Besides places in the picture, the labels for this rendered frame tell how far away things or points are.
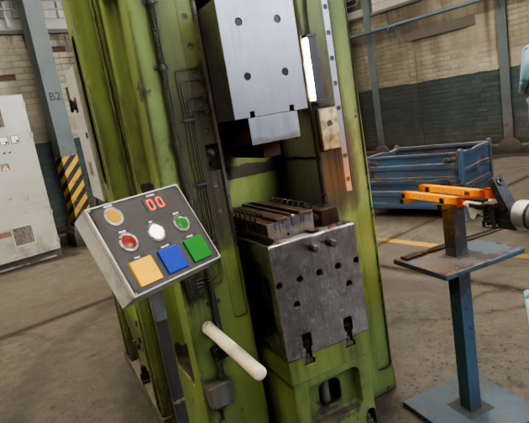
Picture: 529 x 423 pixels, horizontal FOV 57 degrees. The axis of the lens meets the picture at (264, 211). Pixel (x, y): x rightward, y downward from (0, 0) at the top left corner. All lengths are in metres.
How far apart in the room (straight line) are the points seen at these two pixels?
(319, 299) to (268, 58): 0.89
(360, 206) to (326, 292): 0.48
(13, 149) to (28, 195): 0.58
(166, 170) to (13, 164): 5.13
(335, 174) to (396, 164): 3.52
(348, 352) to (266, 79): 1.09
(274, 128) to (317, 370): 0.93
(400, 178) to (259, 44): 3.98
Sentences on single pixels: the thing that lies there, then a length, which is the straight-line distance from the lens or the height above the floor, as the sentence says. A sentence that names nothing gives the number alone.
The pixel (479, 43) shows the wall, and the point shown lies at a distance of 9.71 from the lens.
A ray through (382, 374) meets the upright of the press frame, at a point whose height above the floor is 0.10.
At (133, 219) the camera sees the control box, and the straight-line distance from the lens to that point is 1.46.
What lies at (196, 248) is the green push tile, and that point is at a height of 1.01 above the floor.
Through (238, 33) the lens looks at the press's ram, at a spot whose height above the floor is 1.65.
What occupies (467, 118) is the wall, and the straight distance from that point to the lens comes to 9.89.
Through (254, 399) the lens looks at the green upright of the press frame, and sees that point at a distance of 2.13.
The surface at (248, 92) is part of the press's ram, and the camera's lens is 1.74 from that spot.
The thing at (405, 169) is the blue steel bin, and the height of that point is 0.53.
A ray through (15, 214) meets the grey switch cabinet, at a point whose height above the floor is 0.67.
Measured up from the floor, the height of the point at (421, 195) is 0.97.
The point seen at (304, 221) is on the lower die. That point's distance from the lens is 1.85.
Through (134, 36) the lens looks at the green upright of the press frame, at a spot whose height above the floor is 1.69.
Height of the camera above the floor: 1.37
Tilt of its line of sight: 11 degrees down
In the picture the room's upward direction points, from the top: 10 degrees counter-clockwise
